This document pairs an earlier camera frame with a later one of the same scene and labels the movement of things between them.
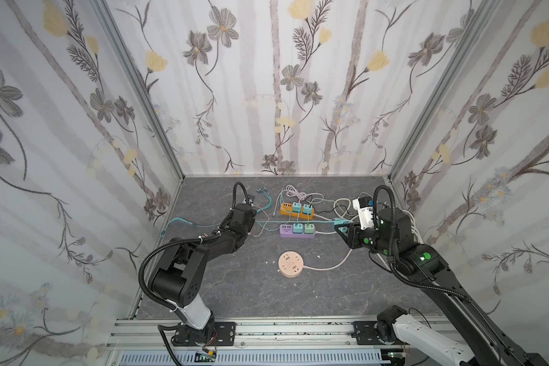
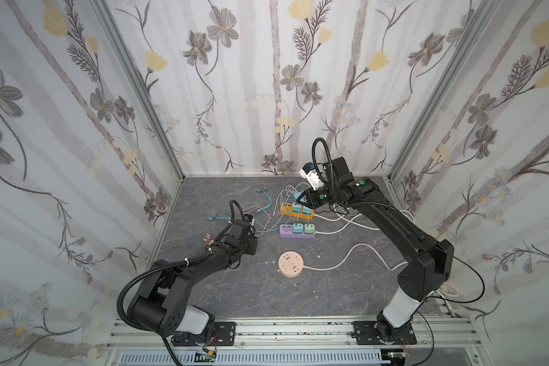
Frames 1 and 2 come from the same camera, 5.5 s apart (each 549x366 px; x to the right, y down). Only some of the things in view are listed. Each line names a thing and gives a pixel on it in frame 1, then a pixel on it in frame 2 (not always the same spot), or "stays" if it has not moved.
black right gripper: x=354 y=235 to x=316 y=194
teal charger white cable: x=292 y=192 stays
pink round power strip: x=290 y=264 stays
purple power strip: x=287 y=231 stays
